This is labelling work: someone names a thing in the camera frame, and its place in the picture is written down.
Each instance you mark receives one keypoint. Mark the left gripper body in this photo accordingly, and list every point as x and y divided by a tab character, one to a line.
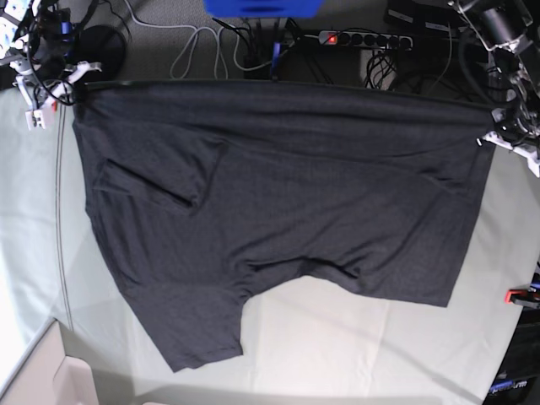
513	120

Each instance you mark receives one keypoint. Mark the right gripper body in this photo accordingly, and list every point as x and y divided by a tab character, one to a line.
39	42

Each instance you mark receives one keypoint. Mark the black t-shirt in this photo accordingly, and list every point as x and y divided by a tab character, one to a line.
204	194

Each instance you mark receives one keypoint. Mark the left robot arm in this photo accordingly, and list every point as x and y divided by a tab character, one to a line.
507	31

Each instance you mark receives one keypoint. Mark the black round bag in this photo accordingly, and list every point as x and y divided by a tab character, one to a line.
106	45

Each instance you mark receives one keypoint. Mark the blue plastic box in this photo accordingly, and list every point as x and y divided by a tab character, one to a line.
262	8

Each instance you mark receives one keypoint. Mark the red black clamp right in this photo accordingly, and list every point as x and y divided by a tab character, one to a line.
523	297

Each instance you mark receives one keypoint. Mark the black power strip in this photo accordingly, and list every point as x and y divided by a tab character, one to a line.
366	40

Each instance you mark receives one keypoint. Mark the light green table cloth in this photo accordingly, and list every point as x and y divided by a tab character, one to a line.
304	342

